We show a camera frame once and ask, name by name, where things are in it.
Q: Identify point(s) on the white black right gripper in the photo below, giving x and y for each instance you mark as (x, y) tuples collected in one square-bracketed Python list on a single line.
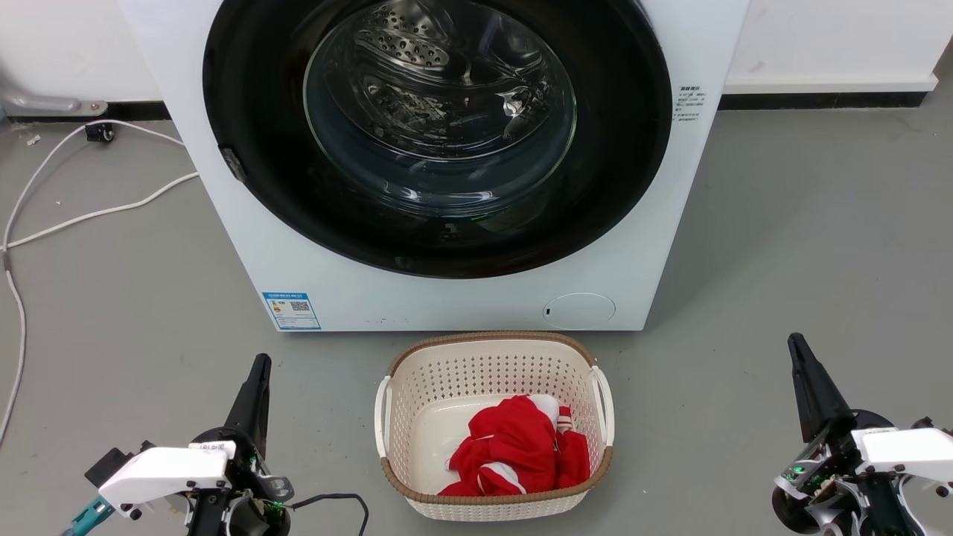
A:
[(886, 465)]

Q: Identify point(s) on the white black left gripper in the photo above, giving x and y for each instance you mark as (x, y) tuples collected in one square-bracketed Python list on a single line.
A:
[(167, 470)]

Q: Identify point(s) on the white front-load washing machine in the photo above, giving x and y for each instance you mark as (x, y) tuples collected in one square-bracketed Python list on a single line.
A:
[(476, 301)]

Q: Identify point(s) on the round black glass washer door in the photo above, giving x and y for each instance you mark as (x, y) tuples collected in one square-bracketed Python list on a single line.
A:
[(610, 186)]

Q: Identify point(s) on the blue energy label sticker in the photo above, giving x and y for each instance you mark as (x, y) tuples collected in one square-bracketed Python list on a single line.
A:
[(292, 310)]

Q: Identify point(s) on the cream plastic laundry basket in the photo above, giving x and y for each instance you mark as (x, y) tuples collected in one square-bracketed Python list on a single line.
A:
[(424, 417)]

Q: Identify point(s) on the teal plastic connector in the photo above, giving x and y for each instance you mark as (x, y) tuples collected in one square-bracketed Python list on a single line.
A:
[(88, 517)]

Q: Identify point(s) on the round white filter cover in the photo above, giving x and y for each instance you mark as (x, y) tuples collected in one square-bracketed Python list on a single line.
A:
[(579, 310)]

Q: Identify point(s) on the red and white garment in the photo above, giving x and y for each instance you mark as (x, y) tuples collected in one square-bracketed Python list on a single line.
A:
[(514, 447)]

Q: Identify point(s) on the small black caster wheel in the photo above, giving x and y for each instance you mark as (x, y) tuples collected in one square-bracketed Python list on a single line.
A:
[(99, 132)]

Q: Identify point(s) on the perforated steel washer drum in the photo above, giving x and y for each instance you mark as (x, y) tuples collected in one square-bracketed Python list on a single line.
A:
[(439, 82)]

